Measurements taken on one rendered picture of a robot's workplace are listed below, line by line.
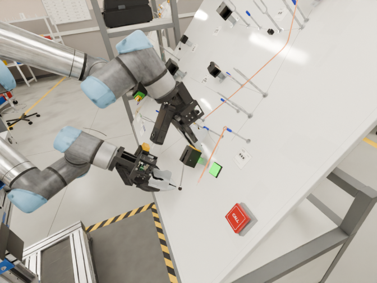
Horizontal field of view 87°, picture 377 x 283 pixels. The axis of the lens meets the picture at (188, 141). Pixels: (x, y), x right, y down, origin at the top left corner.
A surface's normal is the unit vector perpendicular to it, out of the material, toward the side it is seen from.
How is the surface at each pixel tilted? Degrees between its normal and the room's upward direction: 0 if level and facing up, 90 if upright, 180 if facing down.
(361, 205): 90
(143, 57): 82
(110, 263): 0
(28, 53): 94
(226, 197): 47
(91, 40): 90
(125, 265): 0
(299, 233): 0
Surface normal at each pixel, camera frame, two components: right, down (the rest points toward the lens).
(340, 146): -0.76, -0.35
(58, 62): 0.46, 0.52
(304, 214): -0.11, -0.82
